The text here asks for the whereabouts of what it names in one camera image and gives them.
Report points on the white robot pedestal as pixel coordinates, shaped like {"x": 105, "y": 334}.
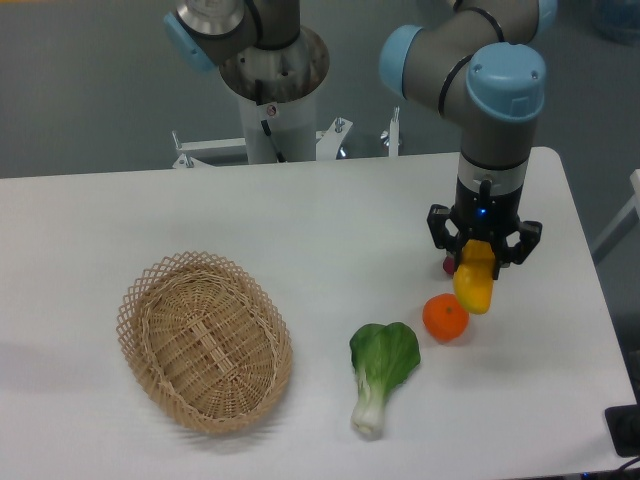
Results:
{"x": 276, "y": 94}

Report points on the white furniture frame right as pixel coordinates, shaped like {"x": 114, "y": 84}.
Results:
{"x": 619, "y": 226}

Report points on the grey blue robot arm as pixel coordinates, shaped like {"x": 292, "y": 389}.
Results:
{"x": 477, "y": 70}

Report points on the blue water bottle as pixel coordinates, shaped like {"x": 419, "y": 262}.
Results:
{"x": 617, "y": 20}

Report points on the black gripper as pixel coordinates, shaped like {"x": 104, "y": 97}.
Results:
{"x": 493, "y": 219}

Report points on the green bok choy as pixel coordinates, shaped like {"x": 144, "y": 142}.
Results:
{"x": 383, "y": 357}

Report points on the purple sweet potato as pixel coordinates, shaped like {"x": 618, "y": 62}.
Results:
{"x": 448, "y": 266}

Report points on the black device at table edge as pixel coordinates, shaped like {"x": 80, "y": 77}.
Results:
{"x": 623, "y": 425}

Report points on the woven wicker basket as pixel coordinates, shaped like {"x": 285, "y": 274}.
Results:
{"x": 205, "y": 342}

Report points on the yellow orange mango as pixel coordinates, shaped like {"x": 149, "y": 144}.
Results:
{"x": 473, "y": 279}

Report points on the orange mandarin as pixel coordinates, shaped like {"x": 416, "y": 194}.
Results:
{"x": 444, "y": 318}

